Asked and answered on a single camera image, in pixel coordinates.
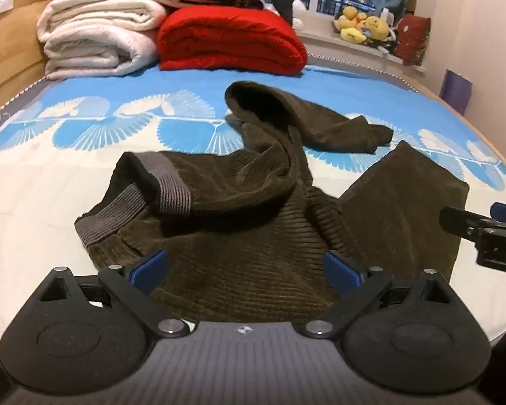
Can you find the white window sill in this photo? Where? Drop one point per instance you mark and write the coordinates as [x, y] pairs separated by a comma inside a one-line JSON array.
[[320, 44]]

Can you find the blue and white printed bedsheet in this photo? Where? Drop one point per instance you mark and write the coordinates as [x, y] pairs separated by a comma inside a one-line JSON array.
[[33, 185]]

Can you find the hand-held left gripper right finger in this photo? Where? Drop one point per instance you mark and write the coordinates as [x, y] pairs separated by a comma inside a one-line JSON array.
[[340, 272]]

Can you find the cream folded blanket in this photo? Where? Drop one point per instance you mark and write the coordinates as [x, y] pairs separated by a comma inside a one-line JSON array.
[[97, 10]]

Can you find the wooden headboard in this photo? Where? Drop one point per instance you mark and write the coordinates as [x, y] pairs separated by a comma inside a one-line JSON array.
[[12, 50]]

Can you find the purple box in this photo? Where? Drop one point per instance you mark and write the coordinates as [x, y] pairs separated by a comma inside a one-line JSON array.
[[456, 90]]

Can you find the red folded blanket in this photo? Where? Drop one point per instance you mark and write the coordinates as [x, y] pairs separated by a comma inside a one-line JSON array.
[[232, 38]]

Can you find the dark red plush cushion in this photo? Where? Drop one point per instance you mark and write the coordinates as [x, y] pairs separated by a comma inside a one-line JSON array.
[[413, 40]]

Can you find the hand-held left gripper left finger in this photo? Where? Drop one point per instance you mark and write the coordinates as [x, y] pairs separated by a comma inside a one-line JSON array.
[[151, 270]]

